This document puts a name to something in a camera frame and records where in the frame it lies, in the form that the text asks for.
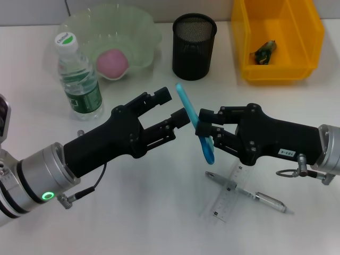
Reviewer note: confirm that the blue capped scissors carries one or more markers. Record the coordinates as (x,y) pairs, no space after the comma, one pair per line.
(190,109)

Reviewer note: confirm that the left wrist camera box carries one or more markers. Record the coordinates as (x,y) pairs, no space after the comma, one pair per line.
(4,117)

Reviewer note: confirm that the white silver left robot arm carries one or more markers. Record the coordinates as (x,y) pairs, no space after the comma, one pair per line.
(34,178)

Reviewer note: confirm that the yellow plastic bin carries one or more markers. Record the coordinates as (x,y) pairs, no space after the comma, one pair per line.
(279,71)

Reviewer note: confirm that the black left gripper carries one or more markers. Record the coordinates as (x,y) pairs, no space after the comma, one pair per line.
(106,143)

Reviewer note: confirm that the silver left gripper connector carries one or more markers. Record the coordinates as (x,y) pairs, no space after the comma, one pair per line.
(80,132)

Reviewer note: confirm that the translucent green fruit plate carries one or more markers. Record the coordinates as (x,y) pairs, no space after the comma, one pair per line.
(127,34)

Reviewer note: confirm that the green plastic wrapper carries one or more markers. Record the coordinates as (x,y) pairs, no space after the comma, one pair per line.
(263,51)

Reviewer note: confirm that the clear plastic ruler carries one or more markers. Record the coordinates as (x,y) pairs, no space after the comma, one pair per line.
(225,202)

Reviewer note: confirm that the clear green-label water bottle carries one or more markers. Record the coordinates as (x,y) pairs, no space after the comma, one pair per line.
(82,101)

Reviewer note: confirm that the black mesh pen holder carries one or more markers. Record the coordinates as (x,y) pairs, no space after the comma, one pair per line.
(191,58)

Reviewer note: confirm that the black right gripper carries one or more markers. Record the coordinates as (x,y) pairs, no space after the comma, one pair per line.
(279,135)

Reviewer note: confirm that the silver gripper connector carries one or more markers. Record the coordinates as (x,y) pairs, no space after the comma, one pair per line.
(302,164)
(80,132)

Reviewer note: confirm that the clear grey pen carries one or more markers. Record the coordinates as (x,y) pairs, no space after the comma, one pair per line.
(265,197)

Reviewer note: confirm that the pink peach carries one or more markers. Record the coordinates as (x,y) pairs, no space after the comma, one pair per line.
(111,63)

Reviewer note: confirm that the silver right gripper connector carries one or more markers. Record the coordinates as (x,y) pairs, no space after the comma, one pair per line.
(302,164)

